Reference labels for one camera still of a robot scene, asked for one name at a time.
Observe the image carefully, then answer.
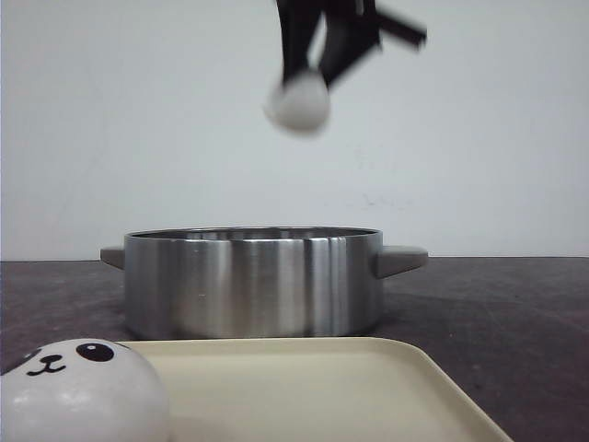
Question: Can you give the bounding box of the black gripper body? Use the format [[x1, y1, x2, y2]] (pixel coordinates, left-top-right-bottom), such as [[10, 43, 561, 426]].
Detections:
[[363, 1, 427, 46]]

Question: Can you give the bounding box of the stainless steel steamer pot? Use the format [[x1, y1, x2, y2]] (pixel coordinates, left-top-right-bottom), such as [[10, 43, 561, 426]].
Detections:
[[100, 227, 429, 340]]

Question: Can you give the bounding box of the panda bun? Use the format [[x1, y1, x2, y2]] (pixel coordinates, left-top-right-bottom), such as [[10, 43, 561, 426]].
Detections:
[[263, 70, 330, 134], [1, 338, 172, 441]]

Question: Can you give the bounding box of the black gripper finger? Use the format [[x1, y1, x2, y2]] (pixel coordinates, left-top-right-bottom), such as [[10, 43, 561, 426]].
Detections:
[[318, 0, 381, 87], [276, 0, 325, 83]]

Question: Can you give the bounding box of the cream plastic tray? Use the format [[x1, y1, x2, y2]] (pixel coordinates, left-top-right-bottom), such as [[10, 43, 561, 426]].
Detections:
[[133, 337, 507, 441]]

